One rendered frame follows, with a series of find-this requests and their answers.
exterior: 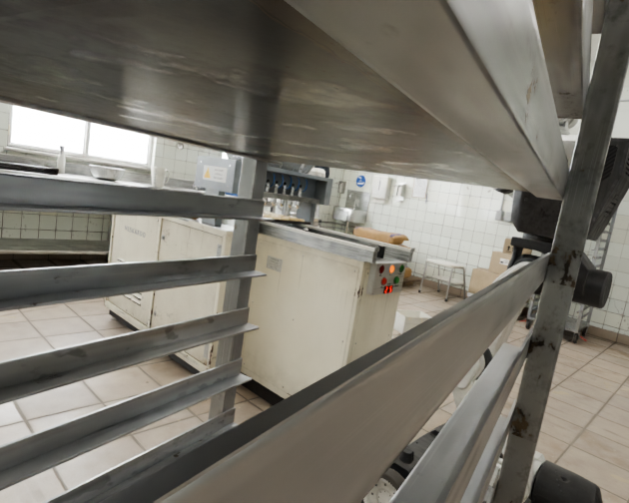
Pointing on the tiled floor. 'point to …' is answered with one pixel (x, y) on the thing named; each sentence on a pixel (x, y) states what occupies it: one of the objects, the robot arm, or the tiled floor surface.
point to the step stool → (445, 276)
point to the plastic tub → (405, 319)
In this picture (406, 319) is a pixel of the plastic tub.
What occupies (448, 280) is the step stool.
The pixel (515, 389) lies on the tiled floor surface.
